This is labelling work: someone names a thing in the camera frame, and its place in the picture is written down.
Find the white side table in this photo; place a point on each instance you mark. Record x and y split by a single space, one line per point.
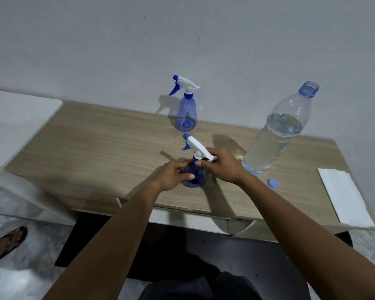
15 128

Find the person's left foot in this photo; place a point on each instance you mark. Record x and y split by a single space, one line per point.
0 246

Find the white folded paper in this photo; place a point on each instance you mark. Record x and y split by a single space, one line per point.
345 196

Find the large clear water bottle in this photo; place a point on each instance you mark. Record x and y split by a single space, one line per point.
276 134

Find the person's left forearm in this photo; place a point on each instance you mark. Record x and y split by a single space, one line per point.
112 246

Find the black sandal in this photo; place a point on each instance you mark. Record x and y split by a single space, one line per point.
17 239

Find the light blue spray bottle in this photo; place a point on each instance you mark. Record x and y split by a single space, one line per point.
186 110

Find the person's right hand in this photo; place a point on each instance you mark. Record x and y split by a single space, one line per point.
226 167

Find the person's right forearm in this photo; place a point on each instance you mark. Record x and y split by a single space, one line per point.
300 234

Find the person's dark shorts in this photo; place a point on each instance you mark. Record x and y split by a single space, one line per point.
206 289

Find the person's right thumb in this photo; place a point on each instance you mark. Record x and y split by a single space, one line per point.
204 163

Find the blue bottle cap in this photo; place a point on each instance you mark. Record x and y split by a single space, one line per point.
273 183

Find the dark blue spray bottle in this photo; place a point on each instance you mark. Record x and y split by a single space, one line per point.
194 144

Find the person's left hand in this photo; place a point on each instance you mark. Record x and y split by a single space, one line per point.
170 178

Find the person's left thumb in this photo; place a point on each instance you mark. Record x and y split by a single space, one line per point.
186 177

